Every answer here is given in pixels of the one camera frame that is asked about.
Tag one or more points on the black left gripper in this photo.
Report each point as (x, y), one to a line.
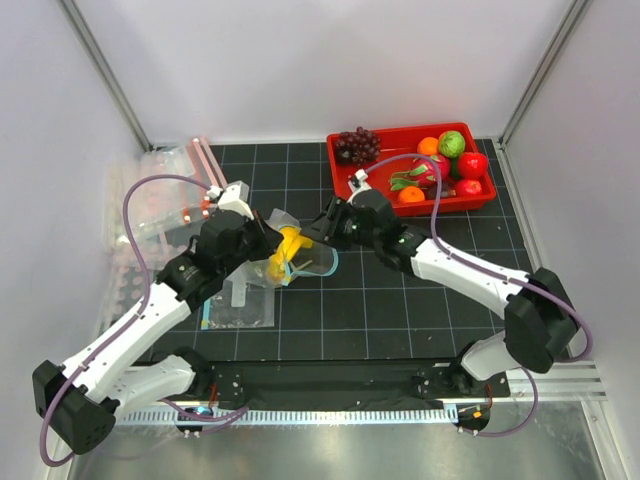
(267, 239)

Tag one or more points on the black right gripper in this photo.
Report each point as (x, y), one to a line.
(321, 230)

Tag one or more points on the clear zip bag white label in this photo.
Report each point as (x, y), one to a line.
(226, 310)

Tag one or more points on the yellow banana bunch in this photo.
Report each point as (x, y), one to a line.
(289, 261)

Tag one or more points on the clear zip bag blue zipper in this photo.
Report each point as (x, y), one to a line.
(324, 259)

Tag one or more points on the red apple large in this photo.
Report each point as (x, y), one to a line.
(472, 166)

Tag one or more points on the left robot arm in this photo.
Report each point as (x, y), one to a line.
(81, 398)

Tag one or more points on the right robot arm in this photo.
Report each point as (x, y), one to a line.
(537, 314)

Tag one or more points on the stack of pink zip bags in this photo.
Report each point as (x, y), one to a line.
(171, 200)

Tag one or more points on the clear bag pink dots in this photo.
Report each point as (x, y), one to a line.
(125, 286)

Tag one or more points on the orange tangerine front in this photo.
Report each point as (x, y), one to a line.
(411, 195)

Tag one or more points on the orange tangerine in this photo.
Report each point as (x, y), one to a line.
(411, 195)
(428, 146)

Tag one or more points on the purple grape bunch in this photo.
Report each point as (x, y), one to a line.
(358, 147)

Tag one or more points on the pink dragon fruit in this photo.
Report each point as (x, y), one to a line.
(422, 173)

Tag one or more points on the orange tangerine back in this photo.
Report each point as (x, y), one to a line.
(428, 146)

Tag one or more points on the red apple small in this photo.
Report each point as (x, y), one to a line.
(468, 188)

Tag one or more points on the green cabbage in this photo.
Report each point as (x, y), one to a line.
(451, 144)

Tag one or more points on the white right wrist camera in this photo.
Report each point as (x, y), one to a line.
(358, 183)

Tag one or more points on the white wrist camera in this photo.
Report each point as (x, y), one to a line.
(358, 183)
(234, 198)

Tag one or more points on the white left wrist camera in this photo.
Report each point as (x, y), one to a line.
(234, 198)

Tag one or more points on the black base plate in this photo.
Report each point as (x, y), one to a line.
(342, 385)

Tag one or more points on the aluminium slotted rail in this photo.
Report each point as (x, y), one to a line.
(164, 415)

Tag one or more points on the left aluminium corner post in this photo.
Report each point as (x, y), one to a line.
(98, 59)

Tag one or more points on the aluminium corner post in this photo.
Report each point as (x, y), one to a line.
(98, 59)
(559, 40)

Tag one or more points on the right aluminium corner post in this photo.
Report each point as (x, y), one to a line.
(559, 40)

